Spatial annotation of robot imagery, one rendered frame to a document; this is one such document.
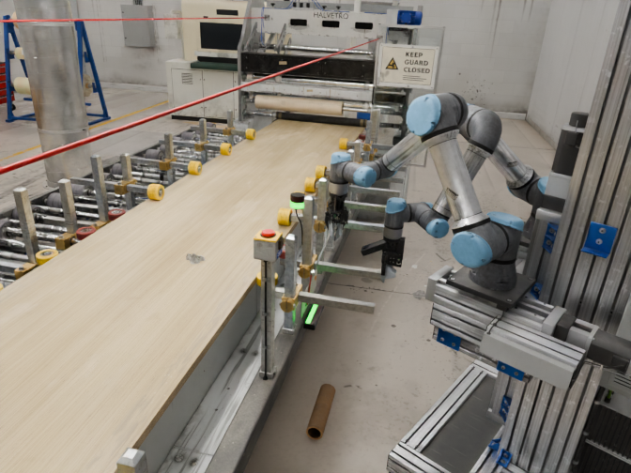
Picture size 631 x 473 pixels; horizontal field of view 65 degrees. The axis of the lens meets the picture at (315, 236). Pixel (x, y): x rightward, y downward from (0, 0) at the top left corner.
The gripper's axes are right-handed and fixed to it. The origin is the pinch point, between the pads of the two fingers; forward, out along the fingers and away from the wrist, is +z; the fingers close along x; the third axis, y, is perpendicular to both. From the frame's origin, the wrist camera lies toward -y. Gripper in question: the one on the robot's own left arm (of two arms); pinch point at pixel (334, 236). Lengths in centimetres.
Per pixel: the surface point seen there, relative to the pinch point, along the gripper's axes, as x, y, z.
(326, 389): 3, -12, 91
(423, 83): 106, -225, -34
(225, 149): -51, -150, 4
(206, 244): -53, -13, 9
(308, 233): -11.0, 1.5, -2.4
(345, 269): 4.8, 2.7, 13.9
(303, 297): -14.3, 22.3, 14.9
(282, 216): -19.7, -30.6, 3.3
